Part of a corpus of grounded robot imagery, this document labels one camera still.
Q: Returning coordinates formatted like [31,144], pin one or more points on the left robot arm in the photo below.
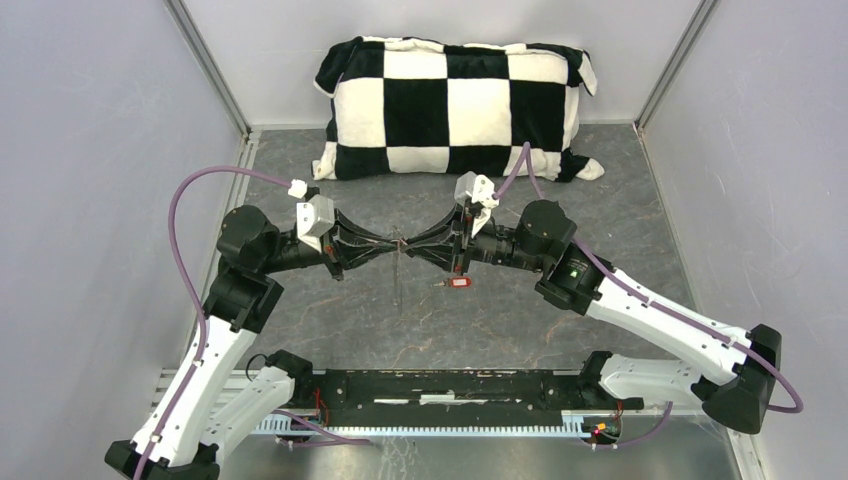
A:
[185,437]

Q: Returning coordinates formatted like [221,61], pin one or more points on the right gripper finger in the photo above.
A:
[442,256]
[443,233]

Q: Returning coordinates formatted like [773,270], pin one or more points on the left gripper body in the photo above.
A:
[332,245]

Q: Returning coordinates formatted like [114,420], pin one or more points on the black and white checkered pillow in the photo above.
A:
[411,105]

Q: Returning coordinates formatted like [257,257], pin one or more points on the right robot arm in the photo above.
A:
[727,371]

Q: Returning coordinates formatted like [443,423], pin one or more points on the white slotted cable duct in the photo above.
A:
[566,427]

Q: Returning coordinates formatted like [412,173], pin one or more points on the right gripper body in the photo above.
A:
[480,248]

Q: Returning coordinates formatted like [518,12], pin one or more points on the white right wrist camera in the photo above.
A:
[477,193]

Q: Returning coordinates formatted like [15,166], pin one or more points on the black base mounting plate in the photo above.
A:
[451,398]

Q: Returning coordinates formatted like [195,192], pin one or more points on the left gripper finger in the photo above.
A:
[351,256]
[353,234]

